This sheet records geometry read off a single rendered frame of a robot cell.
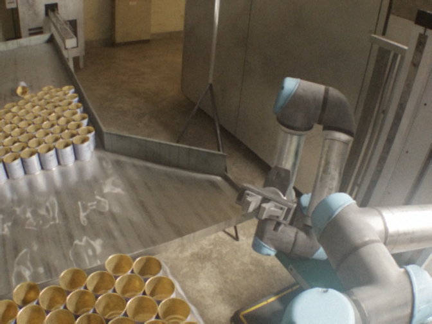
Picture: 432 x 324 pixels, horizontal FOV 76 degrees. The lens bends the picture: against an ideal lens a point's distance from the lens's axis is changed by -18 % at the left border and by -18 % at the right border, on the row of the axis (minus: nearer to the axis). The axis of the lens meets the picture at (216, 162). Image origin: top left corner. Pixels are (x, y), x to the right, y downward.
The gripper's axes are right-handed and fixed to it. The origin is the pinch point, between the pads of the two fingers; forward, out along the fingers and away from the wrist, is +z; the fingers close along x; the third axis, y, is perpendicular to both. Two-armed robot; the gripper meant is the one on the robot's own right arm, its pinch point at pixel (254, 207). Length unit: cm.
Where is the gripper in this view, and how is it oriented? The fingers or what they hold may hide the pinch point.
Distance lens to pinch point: 67.0
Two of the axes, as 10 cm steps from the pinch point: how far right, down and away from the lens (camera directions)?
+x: -8.7, -3.6, 3.4
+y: -3.5, 9.3, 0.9
